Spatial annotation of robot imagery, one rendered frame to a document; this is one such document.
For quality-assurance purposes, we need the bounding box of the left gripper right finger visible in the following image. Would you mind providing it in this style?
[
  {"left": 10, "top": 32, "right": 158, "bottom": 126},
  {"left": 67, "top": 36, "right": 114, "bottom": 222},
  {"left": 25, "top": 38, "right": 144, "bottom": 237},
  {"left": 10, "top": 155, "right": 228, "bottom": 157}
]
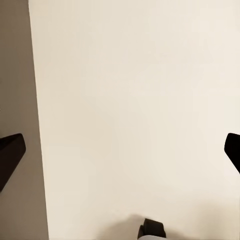
[{"left": 224, "top": 132, "right": 240, "bottom": 173}]

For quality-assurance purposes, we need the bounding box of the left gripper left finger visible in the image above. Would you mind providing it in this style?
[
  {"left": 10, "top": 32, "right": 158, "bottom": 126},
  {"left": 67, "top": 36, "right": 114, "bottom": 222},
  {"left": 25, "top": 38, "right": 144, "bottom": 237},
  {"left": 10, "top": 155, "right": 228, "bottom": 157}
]
[{"left": 0, "top": 133, "right": 26, "bottom": 193}]

